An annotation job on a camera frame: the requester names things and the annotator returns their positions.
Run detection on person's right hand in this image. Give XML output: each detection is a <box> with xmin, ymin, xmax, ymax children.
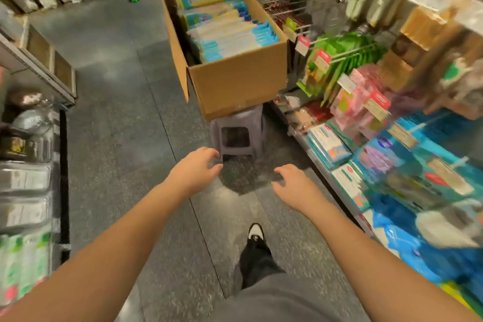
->
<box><xmin>270</xmin><ymin>163</ymin><xmax>329</xmax><ymax>217</ymax></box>

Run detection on person's left hand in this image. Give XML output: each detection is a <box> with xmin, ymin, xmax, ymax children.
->
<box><xmin>168</xmin><ymin>146</ymin><xmax>225</xmax><ymax>198</ymax></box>

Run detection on brown cardboard box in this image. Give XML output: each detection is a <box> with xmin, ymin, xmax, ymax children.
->
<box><xmin>162</xmin><ymin>0</ymin><xmax>289</xmax><ymax>121</ymax></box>

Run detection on colourful sponge packets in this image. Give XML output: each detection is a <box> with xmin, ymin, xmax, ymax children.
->
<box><xmin>170</xmin><ymin>0</ymin><xmax>280</xmax><ymax>64</ymax></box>

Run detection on person's black shoe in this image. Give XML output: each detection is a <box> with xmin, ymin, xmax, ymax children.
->
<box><xmin>247</xmin><ymin>222</ymin><xmax>267</xmax><ymax>244</ymax></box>

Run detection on person's grey trousers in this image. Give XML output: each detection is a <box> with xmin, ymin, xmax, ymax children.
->
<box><xmin>211</xmin><ymin>238</ymin><xmax>341</xmax><ymax>322</ymax></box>

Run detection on shelf with packaged goods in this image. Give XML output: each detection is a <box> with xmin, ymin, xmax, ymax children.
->
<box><xmin>0</xmin><ymin>16</ymin><xmax>76</xmax><ymax>311</ymax></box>

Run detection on grey plastic stool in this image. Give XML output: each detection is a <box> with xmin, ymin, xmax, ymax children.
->
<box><xmin>210</xmin><ymin>104</ymin><xmax>265</xmax><ymax>160</ymax></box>

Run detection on teal cloth packets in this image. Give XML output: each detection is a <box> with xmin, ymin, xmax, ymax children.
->
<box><xmin>305</xmin><ymin>118</ymin><xmax>483</xmax><ymax>213</ymax></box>

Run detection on pink goods pile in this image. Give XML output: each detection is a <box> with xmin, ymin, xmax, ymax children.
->
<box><xmin>328</xmin><ymin>65</ymin><xmax>393</xmax><ymax>138</ymax></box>

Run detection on blue glove packets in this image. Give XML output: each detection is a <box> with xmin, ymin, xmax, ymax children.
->
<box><xmin>370</xmin><ymin>197</ymin><xmax>483</xmax><ymax>285</ymax></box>

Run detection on hanging green packets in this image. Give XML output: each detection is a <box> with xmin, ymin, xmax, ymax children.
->
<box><xmin>298</xmin><ymin>31</ymin><xmax>389</xmax><ymax>100</ymax></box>

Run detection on yellow green sponge packets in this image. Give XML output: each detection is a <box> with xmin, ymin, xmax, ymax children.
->
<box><xmin>441</xmin><ymin>280</ymin><xmax>483</xmax><ymax>315</ymax></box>

